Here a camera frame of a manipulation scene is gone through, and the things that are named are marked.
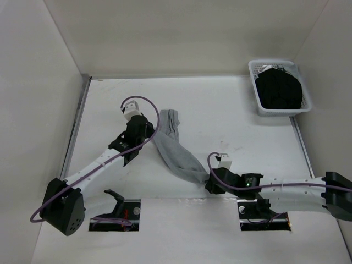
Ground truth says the grey tank top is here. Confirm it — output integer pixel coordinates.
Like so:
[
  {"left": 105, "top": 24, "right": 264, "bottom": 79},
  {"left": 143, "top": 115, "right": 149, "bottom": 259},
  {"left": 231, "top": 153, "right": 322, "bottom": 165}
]
[{"left": 153, "top": 109, "right": 209, "bottom": 186}]

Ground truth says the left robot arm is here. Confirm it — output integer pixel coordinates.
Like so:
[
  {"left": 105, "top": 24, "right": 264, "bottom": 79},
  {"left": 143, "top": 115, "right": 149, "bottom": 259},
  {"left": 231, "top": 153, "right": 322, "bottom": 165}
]
[{"left": 39, "top": 114, "right": 155, "bottom": 236}]

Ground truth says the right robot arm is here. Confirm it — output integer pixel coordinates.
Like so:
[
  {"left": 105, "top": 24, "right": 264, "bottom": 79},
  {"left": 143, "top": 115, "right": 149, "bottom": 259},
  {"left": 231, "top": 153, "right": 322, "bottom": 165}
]
[{"left": 205, "top": 168, "right": 351, "bottom": 222}]

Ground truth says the black tank top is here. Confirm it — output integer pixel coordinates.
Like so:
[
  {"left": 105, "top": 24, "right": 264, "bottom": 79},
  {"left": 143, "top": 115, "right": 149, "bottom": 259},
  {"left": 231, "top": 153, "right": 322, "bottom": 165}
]
[{"left": 255, "top": 68, "right": 303, "bottom": 109}]

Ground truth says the white tank top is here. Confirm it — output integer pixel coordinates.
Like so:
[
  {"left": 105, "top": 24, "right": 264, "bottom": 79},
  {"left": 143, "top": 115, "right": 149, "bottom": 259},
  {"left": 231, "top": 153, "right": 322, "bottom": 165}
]
[{"left": 258, "top": 64, "right": 275, "bottom": 74}]

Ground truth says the white plastic basket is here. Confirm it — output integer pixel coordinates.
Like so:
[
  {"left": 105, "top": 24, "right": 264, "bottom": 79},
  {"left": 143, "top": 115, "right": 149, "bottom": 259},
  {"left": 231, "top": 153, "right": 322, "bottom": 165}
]
[{"left": 248, "top": 59, "right": 312, "bottom": 117}]

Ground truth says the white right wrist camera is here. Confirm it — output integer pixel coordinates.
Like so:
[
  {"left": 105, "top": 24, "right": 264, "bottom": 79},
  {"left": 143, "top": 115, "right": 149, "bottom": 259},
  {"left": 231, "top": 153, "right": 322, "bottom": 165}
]
[{"left": 216, "top": 153, "right": 232, "bottom": 169}]

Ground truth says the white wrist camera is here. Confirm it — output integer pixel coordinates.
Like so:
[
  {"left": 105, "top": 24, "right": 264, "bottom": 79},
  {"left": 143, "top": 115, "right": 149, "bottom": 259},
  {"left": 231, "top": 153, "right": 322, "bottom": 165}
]
[
  {"left": 216, "top": 153, "right": 232, "bottom": 169},
  {"left": 122, "top": 100, "right": 141, "bottom": 122}
]

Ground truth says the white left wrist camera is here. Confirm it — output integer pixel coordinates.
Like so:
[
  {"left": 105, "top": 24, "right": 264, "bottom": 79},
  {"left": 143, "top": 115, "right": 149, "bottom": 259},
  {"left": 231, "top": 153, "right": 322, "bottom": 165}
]
[{"left": 122, "top": 100, "right": 141, "bottom": 122}]

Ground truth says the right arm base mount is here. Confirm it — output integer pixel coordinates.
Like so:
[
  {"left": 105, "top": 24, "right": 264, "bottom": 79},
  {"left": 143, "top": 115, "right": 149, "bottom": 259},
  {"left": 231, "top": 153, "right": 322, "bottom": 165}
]
[{"left": 237, "top": 200, "right": 291, "bottom": 232}]

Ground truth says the left aluminium table rail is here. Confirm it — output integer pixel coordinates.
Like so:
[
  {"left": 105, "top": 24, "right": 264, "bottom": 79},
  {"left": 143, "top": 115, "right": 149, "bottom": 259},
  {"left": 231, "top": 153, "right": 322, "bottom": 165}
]
[{"left": 57, "top": 74, "right": 92, "bottom": 180}]

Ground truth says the aluminium table rail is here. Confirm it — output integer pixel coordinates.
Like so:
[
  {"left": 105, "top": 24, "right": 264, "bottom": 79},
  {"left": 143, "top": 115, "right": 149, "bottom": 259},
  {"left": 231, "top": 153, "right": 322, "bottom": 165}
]
[
  {"left": 57, "top": 74, "right": 92, "bottom": 180},
  {"left": 290, "top": 117, "right": 315, "bottom": 178}
]

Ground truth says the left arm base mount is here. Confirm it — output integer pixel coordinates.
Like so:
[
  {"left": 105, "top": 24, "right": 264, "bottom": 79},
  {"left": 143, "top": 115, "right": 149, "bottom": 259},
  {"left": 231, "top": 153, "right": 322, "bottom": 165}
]
[{"left": 85, "top": 189, "right": 141, "bottom": 232}]

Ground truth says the right aluminium table rail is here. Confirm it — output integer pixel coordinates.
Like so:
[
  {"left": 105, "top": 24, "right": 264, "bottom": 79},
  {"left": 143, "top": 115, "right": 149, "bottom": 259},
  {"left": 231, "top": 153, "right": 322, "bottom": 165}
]
[{"left": 290, "top": 117, "right": 315, "bottom": 178}]

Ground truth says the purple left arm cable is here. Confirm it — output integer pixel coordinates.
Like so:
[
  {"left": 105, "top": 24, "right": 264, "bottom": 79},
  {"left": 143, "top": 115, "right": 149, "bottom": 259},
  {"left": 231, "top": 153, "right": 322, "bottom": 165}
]
[{"left": 29, "top": 95, "right": 161, "bottom": 227}]

